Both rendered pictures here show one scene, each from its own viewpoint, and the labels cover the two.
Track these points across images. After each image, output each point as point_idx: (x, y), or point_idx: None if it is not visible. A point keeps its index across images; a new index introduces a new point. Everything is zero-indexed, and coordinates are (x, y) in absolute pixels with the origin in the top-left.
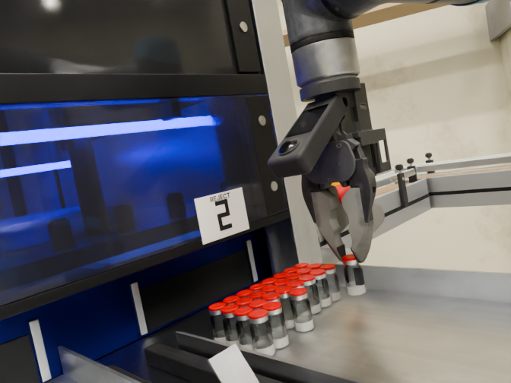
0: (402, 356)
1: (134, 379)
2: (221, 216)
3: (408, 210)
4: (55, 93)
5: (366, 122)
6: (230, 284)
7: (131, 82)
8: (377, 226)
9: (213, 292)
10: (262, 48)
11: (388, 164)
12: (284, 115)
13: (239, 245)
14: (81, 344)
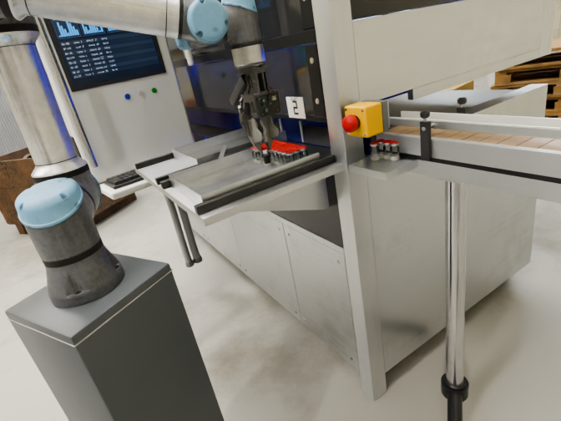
0: (226, 178)
1: (243, 144)
2: (294, 108)
3: None
4: None
5: (256, 89)
6: None
7: (266, 43)
8: (258, 140)
9: (326, 142)
10: (313, 9)
11: (256, 114)
12: (325, 56)
13: None
14: (290, 134)
